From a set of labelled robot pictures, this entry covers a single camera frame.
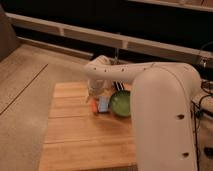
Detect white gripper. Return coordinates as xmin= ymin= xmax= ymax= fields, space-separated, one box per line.
xmin=86 ymin=79 xmax=108 ymax=103

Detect orange pepper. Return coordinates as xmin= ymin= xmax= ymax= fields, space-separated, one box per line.
xmin=91 ymin=100 xmax=98 ymax=114

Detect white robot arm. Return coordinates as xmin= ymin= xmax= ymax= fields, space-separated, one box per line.
xmin=84 ymin=56 xmax=201 ymax=171

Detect blue sponge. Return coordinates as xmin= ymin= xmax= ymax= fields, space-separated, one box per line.
xmin=98 ymin=96 xmax=109 ymax=113

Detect black striped object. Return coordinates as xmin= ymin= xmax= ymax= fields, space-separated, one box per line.
xmin=114 ymin=82 xmax=124 ymax=91

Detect green bowl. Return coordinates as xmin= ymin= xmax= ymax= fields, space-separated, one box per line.
xmin=109 ymin=90 xmax=130 ymax=117

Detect wooden board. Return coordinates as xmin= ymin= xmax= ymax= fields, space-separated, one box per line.
xmin=38 ymin=82 xmax=137 ymax=171

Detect black cables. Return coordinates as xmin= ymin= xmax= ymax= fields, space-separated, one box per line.
xmin=189 ymin=41 xmax=213 ymax=171

